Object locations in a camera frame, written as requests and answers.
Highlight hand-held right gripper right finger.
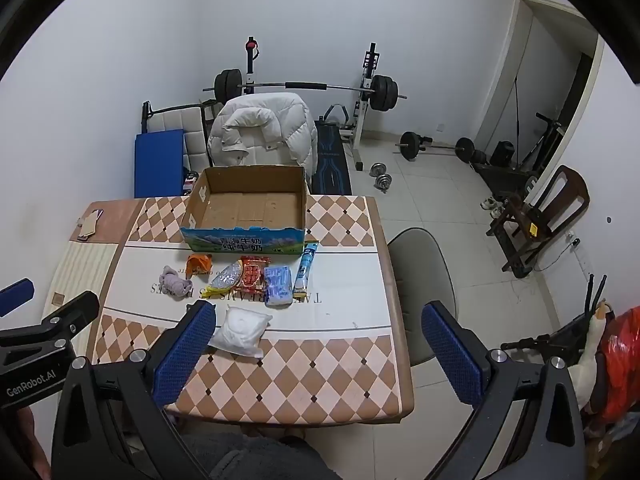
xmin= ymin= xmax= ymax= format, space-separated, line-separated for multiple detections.
xmin=421 ymin=301 xmax=586 ymax=480

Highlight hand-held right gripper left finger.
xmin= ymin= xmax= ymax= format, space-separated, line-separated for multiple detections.
xmin=52 ymin=302 xmax=218 ymax=480

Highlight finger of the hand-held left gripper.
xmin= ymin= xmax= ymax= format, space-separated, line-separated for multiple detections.
xmin=0 ymin=279 xmax=35 ymax=317
xmin=0 ymin=291 xmax=100 ymax=358

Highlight white soft bag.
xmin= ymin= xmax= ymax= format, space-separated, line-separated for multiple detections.
xmin=207 ymin=306 xmax=273 ymax=359

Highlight purple plush toy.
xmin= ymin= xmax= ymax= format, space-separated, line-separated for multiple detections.
xmin=159 ymin=266 xmax=195 ymax=301

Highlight silver and yellow packet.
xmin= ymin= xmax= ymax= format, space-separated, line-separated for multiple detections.
xmin=206 ymin=261 xmax=244 ymax=297

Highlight orange snack packet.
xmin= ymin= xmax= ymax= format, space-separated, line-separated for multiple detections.
xmin=186 ymin=254 xmax=213 ymax=277

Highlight red snack packet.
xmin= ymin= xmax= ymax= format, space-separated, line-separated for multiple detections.
xmin=237 ymin=256 xmax=271 ymax=297

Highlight blue tissue pack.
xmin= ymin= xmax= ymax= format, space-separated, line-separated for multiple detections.
xmin=263 ymin=265 xmax=295 ymax=308

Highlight light blue long packet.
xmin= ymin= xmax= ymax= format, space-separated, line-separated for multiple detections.
xmin=293 ymin=241 xmax=319 ymax=297

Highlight cardboard box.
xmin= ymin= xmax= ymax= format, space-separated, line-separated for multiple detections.
xmin=180 ymin=165 xmax=307 ymax=253

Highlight grey office chair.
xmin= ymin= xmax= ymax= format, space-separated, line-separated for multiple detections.
xmin=387 ymin=227 xmax=458 ymax=368

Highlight cardboard scraps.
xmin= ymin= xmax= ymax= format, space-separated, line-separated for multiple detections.
xmin=76 ymin=208 xmax=104 ymax=242

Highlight person's dark grey clothing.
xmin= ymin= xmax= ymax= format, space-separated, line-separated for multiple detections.
xmin=180 ymin=432 xmax=346 ymax=480

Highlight white goose plush toy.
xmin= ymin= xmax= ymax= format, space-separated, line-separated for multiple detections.
xmin=570 ymin=299 xmax=618 ymax=413

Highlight red plastic bag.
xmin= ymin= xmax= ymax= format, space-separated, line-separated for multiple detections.
xmin=590 ymin=307 xmax=640 ymax=423

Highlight blue folded mat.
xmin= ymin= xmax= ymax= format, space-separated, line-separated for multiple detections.
xmin=133 ymin=129 xmax=187 ymax=199

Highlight dark wooden chair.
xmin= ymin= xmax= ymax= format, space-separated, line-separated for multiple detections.
xmin=486 ymin=165 xmax=591 ymax=278

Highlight black speaker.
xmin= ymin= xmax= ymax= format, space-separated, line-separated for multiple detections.
xmin=490 ymin=141 xmax=517 ymax=167

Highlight cream padded chair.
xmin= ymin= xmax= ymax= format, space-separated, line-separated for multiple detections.
xmin=150 ymin=105 xmax=211 ymax=171

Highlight small floor barbell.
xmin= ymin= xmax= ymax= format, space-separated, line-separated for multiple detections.
xmin=395 ymin=131 xmax=476 ymax=164

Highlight black scooter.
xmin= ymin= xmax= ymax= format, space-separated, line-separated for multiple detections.
xmin=520 ymin=112 xmax=566 ymax=171

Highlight black weight bench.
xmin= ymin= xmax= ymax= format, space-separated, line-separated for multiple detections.
xmin=312 ymin=105 xmax=353 ymax=196

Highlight white down jacket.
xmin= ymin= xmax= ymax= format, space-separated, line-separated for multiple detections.
xmin=207 ymin=92 xmax=317 ymax=181

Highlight barbell with black plates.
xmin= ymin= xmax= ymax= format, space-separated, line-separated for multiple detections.
xmin=202 ymin=69 xmax=407 ymax=111

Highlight white barbell rack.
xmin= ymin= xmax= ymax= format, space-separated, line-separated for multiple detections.
xmin=242 ymin=37 xmax=383 ymax=171

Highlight white door frame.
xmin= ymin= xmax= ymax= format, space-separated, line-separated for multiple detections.
xmin=475 ymin=0 xmax=606 ymax=161

